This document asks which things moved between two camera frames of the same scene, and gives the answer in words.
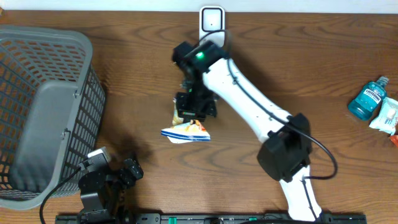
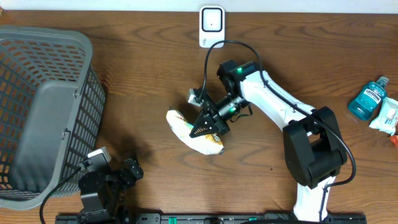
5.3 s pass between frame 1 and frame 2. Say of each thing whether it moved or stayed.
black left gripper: stayed
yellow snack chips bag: moved
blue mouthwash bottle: stayed
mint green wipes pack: stayed
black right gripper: moved
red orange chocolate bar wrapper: stayed
